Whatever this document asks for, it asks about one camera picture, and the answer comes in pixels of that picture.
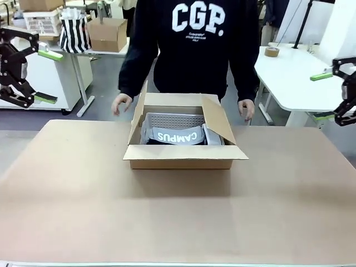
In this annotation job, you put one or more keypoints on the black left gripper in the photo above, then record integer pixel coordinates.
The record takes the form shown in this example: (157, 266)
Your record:
(12, 65)

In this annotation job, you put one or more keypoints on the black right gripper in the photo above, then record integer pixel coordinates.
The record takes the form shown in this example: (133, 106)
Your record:
(351, 91)

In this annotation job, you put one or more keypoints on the grey Campus garment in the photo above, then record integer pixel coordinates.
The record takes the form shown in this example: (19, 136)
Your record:
(172, 121)

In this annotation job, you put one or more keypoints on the grey CAMPUS print cloth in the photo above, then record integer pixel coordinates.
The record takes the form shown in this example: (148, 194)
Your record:
(178, 136)

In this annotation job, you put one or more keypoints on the brown cardboard box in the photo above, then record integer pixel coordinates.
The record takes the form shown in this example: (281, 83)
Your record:
(180, 164)
(107, 34)

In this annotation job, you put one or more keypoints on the person's left forearm black sleeve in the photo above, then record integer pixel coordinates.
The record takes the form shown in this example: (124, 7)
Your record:
(249, 78)

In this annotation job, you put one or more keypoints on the person's right forearm black sleeve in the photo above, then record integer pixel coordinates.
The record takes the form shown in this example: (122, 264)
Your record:
(133, 75)

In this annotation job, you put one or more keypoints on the cardboard box above basket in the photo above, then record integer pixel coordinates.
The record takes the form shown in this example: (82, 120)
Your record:
(41, 4)

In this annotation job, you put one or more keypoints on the closed brown cardboard box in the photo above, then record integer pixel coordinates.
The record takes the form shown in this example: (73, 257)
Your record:
(107, 34)

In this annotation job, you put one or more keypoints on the person's left hand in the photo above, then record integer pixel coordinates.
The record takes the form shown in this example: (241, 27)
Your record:
(247, 109)

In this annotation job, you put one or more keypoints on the person's right hand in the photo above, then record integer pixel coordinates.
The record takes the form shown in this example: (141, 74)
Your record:
(121, 103)

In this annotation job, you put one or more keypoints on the white rounded table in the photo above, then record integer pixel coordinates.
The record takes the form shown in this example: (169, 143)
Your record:
(294, 83)

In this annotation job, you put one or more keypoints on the black white striped bag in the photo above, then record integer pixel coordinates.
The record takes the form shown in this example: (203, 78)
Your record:
(74, 33)

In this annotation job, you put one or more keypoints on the white plastic lattice basket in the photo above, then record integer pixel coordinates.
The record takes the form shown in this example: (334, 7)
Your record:
(41, 23)

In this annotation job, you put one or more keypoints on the white folding table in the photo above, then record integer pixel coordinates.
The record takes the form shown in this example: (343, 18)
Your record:
(105, 53)

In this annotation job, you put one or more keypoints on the brown packing tape roll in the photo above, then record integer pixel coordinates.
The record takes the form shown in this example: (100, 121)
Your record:
(272, 52)

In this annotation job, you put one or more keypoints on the black stand pole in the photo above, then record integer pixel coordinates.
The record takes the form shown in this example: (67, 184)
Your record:
(302, 25)

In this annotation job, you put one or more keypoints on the person in black sweatshirt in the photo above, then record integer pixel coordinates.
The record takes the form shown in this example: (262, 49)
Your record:
(194, 55)

